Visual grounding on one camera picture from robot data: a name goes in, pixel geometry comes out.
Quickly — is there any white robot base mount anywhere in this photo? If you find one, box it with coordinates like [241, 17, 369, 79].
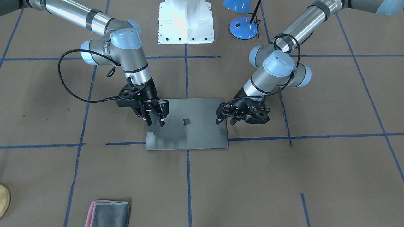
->
[158, 0, 215, 44]

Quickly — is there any grey laptop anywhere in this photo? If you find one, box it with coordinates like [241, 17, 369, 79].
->
[146, 98, 228, 151]

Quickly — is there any grey and pink folded cloth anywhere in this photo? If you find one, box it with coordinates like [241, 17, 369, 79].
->
[85, 200, 130, 227]

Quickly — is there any round wooden stand base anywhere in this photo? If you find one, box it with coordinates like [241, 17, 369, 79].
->
[0, 184, 11, 218]

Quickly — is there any blue desk lamp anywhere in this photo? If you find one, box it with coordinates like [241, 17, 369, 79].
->
[222, 0, 261, 40]

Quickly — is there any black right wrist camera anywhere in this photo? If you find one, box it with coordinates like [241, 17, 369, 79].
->
[114, 84, 141, 108]

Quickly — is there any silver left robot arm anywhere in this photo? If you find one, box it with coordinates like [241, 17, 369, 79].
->
[216, 0, 404, 125]

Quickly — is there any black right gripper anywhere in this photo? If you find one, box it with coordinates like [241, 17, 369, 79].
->
[131, 79, 169, 127]

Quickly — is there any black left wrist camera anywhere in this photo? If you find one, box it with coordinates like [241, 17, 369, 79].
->
[244, 99, 271, 125]

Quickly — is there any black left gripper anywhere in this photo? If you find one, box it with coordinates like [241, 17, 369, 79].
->
[215, 88, 265, 125]

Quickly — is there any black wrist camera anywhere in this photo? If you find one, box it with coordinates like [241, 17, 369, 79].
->
[244, 99, 271, 125]
[114, 84, 141, 108]

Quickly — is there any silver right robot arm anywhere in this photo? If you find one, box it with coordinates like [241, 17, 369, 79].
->
[1, 0, 169, 127]

